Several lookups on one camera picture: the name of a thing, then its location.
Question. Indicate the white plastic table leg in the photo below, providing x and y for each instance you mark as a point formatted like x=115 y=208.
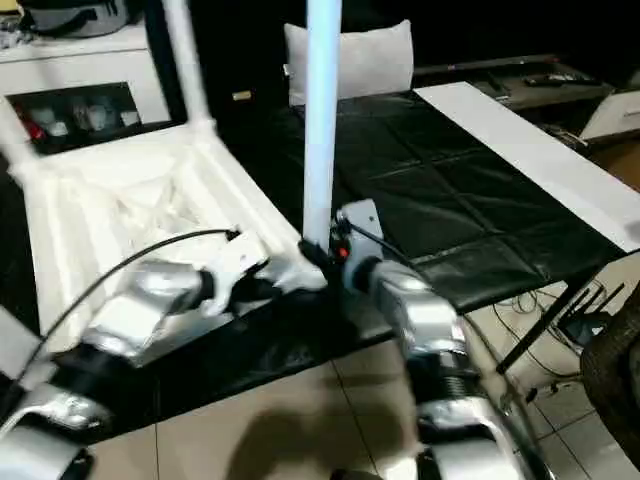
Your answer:
x=20 y=345
x=15 y=140
x=320 y=125
x=190 y=60

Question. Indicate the white plastic table top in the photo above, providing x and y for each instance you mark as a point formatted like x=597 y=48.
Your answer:
x=100 y=200

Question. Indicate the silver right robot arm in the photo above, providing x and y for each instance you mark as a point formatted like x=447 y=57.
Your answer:
x=425 y=310

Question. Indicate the black work mat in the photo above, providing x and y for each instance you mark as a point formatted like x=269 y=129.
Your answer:
x=450 y=175

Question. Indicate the grey cushion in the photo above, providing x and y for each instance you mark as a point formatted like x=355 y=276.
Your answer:
x=375 y=65

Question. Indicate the black furniture with gold label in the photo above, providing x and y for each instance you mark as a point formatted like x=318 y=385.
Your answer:
x=250 y=50

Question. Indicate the small white jar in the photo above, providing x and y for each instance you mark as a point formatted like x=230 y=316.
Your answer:
x=57 y=129
x=97 y=117
x=128 y=117

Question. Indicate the white flat board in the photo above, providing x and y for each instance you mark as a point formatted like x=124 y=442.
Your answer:
x=525 y=150

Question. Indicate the black metal floor bar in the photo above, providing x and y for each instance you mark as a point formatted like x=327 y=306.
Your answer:
x=550 y=324

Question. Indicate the black router with antennas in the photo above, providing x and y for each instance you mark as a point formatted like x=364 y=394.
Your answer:
x=585 y=325

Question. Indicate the dark low bench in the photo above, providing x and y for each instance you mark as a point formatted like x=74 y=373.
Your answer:
x=550 y=97

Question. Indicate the black remote control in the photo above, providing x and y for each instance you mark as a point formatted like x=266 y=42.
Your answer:
x=555 y=79

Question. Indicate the white sideboard with glass doors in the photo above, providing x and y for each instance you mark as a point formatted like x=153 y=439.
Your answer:
x=75 y=65

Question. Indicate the dark wicker basket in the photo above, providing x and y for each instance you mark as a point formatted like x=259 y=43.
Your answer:
x=615 y=375

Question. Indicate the white appliance box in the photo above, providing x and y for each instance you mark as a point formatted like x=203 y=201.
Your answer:
x=620 y=115

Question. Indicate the grey rounded bag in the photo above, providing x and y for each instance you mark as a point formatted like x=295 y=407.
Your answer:
x=75 y=17

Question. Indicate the dark clutter pile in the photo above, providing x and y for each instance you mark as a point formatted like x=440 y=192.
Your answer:
x=9 y=35

